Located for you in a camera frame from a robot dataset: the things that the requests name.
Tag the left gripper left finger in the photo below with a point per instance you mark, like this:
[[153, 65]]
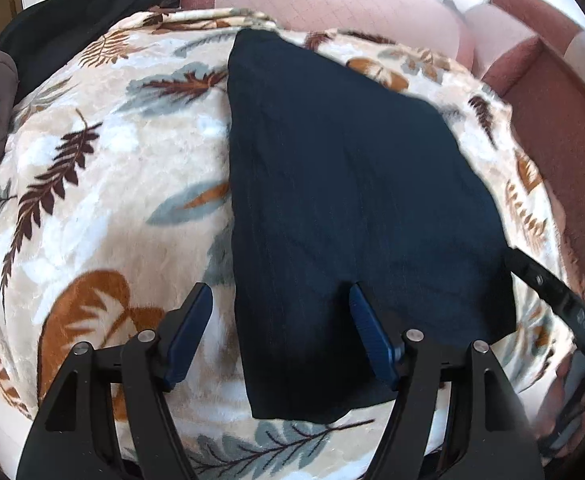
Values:
[[105, 415]]

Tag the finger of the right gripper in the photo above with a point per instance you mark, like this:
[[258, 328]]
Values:
[[525, 268]]

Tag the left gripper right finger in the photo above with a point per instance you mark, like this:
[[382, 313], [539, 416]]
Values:
[[456, 414]]

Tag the navy blue zip garment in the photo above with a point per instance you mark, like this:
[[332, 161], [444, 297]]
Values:
[[340, 176]]

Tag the leaf print fleece blanket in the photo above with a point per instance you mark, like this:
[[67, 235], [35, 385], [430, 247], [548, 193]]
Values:
[[114, 200]]

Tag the pink quilted pillow right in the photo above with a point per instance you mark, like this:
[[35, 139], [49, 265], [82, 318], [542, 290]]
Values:
[[505, 48]]

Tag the black garment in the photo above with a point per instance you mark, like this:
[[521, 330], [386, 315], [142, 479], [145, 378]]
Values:
[[46, 36]]

